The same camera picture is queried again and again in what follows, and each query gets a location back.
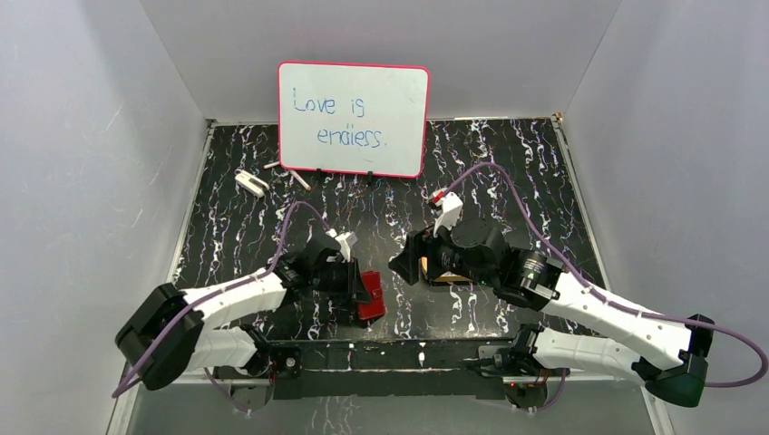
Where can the white board eraser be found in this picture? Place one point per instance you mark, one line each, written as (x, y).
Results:
(251, 183)

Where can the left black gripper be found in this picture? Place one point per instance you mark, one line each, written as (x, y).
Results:
(353, 288)

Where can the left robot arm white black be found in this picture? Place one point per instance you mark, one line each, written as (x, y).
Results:
(182, 330)

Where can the tan oval card tray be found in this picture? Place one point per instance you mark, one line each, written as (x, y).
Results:
(444, 279)

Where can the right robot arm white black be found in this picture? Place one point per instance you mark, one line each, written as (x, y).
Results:
(668, 359)

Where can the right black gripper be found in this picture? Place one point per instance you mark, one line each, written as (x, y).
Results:
(406, 263)

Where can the white marker pen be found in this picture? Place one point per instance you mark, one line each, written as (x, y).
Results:
(305, 185)

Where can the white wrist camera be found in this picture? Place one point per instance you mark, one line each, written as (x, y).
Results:
(449, 207)
(346, 240)

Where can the white board with red frame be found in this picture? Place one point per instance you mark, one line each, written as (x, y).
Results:
(353, 118)

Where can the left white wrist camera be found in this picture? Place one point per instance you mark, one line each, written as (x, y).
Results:
(346, 240)

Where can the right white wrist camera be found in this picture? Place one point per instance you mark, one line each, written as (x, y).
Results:
(449, 207)

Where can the red leather card holder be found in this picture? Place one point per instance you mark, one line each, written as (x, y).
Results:
(374, 308)

